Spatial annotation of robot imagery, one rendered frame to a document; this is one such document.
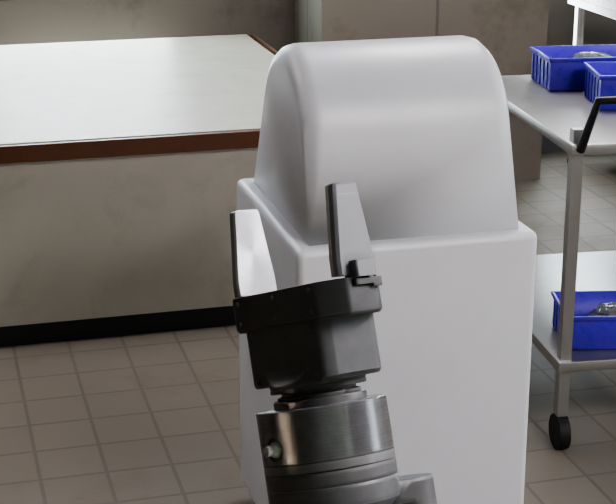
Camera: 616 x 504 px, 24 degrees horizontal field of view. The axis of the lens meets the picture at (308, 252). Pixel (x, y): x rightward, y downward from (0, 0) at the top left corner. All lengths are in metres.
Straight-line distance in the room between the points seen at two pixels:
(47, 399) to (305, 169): 1.91
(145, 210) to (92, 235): 0.21
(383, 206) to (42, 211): 2.14
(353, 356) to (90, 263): 4.50
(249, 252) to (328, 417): 0.15
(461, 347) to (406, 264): 0.27
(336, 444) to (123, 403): 4.06
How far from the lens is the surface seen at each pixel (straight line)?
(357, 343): 0.95
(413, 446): 3.64
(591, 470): 4.57
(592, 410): 4.98
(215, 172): 5.40
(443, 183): 3.49
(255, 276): 1.02
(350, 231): 0.93
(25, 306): 5.45
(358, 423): 0.94
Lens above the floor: 2.02
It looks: 18 degrees down
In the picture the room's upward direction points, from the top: straight up
